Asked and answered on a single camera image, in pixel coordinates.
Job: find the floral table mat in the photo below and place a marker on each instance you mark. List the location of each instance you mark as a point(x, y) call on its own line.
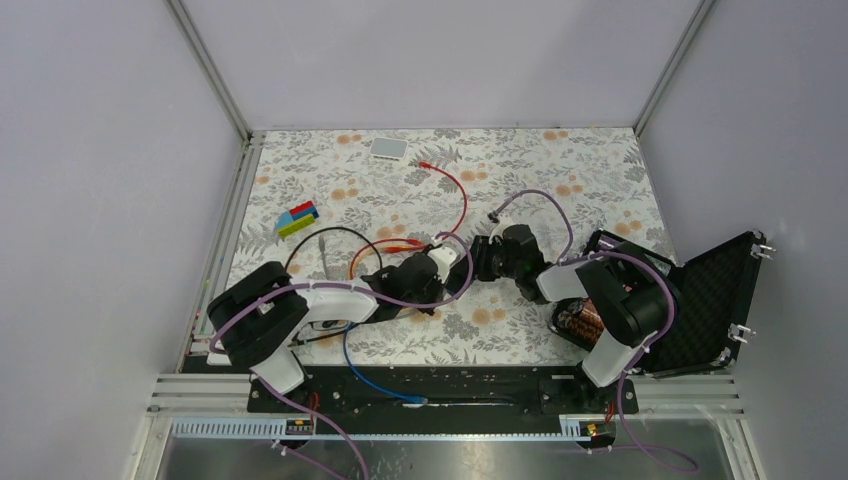
point(564, 183)

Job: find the colourful toy brick stack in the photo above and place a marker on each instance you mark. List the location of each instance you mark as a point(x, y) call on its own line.
point(296, 219)

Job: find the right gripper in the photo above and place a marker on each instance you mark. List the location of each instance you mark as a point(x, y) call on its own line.
point(480, 252)

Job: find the black case with chips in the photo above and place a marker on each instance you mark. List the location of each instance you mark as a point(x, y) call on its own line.
point(713, 292)

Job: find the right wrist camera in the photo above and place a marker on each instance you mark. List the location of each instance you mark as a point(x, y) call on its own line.
point(499, 229)

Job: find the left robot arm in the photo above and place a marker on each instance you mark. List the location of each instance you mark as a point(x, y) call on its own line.
point(256, 320)

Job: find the white small switch box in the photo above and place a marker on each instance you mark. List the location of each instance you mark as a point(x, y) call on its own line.
point(388, 148)

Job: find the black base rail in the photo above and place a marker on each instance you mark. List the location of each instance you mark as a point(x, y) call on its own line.
point(434, 400)

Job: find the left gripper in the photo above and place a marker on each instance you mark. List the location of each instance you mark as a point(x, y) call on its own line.
point(437, 290)

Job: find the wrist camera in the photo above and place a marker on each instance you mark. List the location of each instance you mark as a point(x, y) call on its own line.
point(444, 258)
point(499, 229)

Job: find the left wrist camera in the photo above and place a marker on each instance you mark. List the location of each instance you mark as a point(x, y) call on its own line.
point(444, 258)

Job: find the black network switch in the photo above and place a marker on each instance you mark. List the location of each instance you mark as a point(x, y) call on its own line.
point(459, 278)

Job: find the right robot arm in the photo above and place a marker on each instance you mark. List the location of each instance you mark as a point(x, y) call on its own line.
point(631, 297)

